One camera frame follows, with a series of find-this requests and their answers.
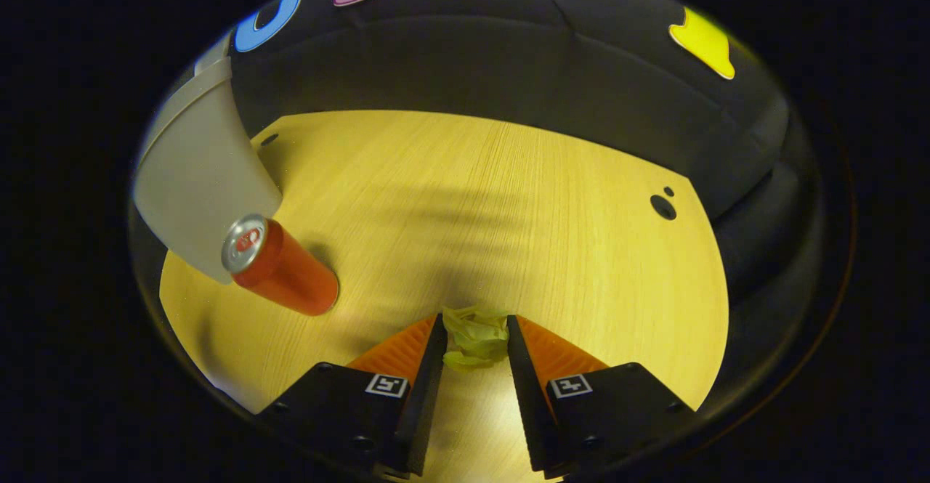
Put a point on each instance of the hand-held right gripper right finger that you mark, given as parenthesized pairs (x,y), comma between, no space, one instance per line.
(524,396)

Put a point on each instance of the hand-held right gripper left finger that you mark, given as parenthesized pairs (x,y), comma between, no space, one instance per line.
(429,396)

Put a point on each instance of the paper ball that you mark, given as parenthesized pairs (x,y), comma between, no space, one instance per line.
(476,338)

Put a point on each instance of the red pop can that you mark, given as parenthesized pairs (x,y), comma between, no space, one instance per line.
(290,276)

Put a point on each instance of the white desktop garbage bin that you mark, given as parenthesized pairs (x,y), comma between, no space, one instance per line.
(196,185)

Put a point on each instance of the wooden desktop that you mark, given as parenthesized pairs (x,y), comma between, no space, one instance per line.
(472,200)

